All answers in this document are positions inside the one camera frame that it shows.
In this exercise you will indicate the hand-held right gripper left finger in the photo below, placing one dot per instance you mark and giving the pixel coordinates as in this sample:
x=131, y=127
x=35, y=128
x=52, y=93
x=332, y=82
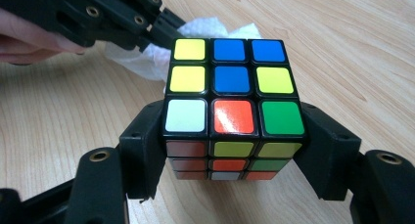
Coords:
x=143, y=149

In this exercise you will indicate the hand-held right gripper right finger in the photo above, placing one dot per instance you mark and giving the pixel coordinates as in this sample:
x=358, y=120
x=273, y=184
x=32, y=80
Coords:
x=329, y=152

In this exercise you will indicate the white wet wipe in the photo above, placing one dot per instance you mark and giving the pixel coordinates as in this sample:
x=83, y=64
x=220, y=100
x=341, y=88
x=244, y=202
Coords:
x=153, y=62

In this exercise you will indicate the multicoloured puzzle cube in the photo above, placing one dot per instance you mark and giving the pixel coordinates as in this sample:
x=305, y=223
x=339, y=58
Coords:
x=231, y=106

